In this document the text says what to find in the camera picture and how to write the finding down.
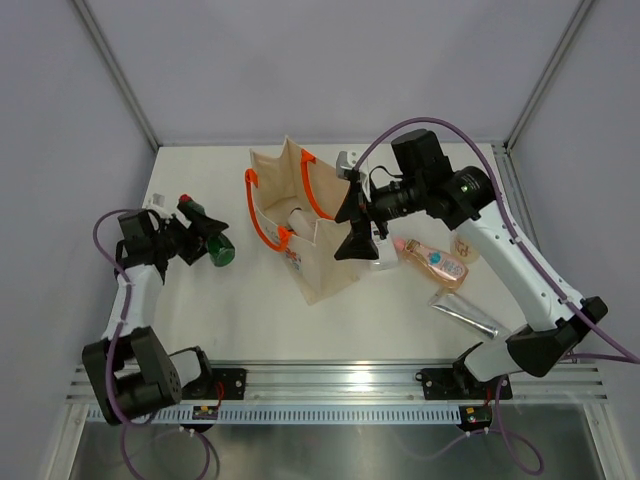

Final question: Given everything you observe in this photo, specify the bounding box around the cream canvas tote bag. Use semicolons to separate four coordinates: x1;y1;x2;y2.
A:
244;138;364;305

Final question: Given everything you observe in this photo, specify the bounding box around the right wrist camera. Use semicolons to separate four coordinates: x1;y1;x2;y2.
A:
336;150;370;199

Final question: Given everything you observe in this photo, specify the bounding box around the silver cosmetic tube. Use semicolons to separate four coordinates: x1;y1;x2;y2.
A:
429;289;507;340

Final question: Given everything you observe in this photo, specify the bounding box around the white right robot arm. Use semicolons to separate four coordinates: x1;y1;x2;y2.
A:
170;129;607;397

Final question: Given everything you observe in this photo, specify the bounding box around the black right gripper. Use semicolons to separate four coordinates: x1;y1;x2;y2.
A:
335;176;426;261

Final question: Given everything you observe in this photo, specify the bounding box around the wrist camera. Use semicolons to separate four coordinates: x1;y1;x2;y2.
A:
336;150;370;199
144;193;174;218

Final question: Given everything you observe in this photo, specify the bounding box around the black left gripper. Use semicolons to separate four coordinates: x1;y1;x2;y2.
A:
152;203;228;265

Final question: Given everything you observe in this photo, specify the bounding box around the green dish soap bottle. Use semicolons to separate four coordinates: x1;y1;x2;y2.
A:
177;194;235;267

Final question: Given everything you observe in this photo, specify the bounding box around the white slotted cable duct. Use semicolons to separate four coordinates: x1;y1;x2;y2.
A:
152;404;492;425

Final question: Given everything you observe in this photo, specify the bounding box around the peach round bottle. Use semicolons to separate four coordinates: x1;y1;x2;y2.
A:
450;231;480;265

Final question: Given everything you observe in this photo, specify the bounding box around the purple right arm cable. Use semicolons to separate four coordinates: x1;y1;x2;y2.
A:
352;116;640;474

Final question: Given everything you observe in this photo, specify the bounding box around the pink baby oil bottle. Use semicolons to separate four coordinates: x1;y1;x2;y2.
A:
393;237;468;291

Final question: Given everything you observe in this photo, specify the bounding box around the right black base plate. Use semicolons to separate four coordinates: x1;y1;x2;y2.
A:
414;367;513;400

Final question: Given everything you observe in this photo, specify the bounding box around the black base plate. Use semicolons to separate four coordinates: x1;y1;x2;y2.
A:
414;367;513;400
197;367;247;401

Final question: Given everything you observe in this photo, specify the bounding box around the aluminium frame post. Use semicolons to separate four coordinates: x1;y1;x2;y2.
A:
503;0;599;153
69;0;162;153

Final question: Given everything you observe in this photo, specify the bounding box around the aluminium mounting rail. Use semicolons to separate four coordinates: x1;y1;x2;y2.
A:
64;362;609;409

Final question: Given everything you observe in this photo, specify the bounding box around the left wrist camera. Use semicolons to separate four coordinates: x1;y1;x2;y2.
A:
144;193;174;218

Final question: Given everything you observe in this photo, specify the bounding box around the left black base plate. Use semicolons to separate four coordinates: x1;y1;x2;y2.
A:
197;367;247;401

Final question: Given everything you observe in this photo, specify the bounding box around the white rectangular lotion bottle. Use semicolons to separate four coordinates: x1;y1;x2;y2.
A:
370;222;399;271

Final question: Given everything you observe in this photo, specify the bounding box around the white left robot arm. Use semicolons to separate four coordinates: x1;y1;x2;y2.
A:
82;195;235;426

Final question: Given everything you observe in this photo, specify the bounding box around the small clear white bottle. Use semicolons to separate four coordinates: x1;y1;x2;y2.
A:
287;208;317;242

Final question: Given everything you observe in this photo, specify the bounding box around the right aluminium frame post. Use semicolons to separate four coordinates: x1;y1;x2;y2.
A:
503;0;599;153

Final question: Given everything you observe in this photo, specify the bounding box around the left aluminium frame post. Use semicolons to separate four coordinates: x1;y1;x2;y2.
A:
69;0;162;153

